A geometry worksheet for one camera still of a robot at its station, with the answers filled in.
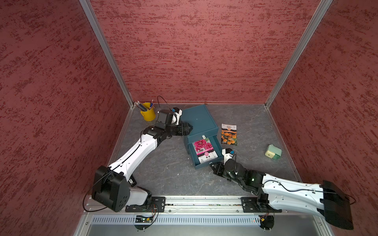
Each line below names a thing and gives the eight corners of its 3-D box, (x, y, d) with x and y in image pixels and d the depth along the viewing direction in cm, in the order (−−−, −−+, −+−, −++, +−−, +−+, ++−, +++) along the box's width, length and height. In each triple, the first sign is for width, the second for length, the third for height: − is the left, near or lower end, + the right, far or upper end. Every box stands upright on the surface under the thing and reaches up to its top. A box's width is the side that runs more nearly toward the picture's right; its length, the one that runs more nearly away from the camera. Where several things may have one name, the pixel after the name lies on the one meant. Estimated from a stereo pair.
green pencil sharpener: (264, 155, 95) (267, 151, 90) (267, 147, 99) (271, 143, 94) (275, 162, 92) (279, 158, 87) (278, 153, 96) (283, 149, 92)
